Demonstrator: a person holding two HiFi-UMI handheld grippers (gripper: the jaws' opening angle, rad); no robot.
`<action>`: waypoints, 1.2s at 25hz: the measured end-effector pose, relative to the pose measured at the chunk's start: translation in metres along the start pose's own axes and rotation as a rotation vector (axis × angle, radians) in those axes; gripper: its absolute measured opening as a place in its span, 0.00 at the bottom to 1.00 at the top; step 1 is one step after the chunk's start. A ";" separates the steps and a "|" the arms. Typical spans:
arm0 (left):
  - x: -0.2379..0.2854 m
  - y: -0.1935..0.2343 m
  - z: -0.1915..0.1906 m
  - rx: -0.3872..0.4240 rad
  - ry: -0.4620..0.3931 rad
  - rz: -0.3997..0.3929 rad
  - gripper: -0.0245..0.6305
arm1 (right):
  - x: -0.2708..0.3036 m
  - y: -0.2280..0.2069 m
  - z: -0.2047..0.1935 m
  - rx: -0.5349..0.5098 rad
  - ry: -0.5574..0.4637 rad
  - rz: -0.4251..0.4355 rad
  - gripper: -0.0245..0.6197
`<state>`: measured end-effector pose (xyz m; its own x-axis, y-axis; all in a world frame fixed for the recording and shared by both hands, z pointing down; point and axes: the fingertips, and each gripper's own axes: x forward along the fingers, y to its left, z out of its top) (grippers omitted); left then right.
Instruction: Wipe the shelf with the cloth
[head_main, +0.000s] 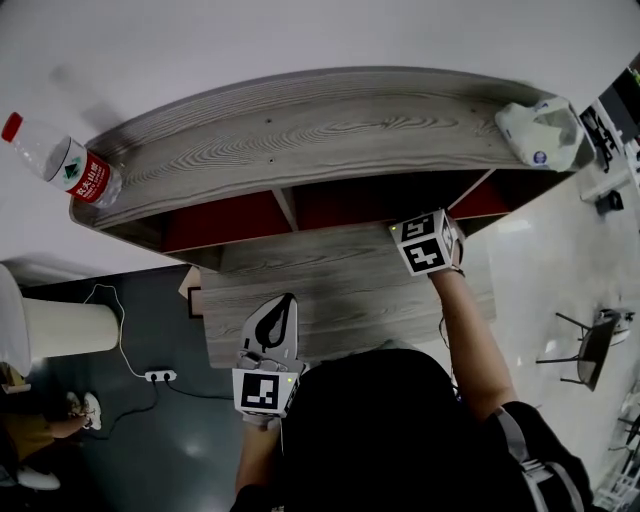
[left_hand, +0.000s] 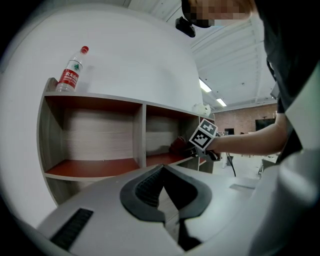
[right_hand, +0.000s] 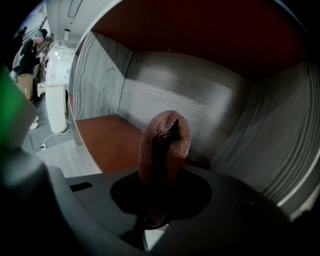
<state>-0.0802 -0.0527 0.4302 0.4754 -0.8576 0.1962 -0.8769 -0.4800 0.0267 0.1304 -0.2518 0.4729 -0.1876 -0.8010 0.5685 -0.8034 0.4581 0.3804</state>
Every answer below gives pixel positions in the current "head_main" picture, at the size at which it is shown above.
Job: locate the person's black top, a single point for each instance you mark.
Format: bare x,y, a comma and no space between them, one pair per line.
380,440

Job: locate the white plastic bag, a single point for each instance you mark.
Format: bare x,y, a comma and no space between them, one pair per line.
525,132

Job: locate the small wooden stand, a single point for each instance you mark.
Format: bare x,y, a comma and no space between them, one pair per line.
12,385

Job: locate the person's left forearm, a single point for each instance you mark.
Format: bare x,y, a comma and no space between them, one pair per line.
257,460

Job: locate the grey wood-grain shelf unit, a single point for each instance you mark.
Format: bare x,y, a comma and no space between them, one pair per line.
300,140

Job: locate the person's right forearm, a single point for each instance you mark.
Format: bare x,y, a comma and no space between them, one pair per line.
475,350

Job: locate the person's left hand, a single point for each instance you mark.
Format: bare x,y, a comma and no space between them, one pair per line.
262,422

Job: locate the small black box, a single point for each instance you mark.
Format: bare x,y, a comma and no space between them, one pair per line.
610,201

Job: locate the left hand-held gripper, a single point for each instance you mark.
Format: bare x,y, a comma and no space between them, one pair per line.
260,392

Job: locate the clear red-label water bottle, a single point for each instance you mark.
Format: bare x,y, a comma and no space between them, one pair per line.
75,172

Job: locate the curved white chair base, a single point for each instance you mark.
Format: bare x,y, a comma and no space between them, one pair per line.
40,479

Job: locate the white power strip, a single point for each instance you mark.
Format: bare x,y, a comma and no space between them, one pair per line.
160,375

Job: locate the black metal-legged chair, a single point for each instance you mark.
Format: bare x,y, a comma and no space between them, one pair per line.
597,350

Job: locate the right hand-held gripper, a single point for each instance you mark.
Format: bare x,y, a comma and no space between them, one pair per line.
425,245

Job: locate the white ribbed pedestal table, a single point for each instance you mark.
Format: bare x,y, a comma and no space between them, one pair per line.
70,330

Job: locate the grey wood-grain tabletop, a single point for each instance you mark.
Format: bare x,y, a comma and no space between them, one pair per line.
340,300

